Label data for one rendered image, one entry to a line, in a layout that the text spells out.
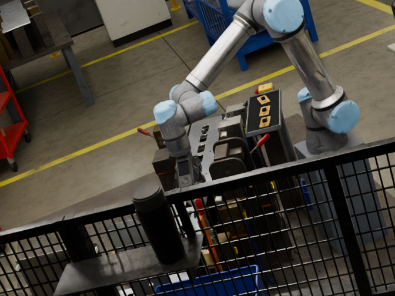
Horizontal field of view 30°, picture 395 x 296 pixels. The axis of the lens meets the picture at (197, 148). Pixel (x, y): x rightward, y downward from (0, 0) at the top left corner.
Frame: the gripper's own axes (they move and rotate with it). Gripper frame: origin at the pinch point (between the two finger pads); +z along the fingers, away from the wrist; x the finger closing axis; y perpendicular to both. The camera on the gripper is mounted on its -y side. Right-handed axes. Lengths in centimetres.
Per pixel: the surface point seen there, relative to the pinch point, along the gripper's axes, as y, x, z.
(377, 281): -36, -50, 16
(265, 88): 93, -20, 4
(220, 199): 16.2, -3.1, 9.4
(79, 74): 471, 204, 85
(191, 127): 109, 21, 20
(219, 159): 31.0, -4.3, 1.4
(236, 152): 38.4, -9.6, 3.8
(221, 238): -0.7, -3.4, 14.4
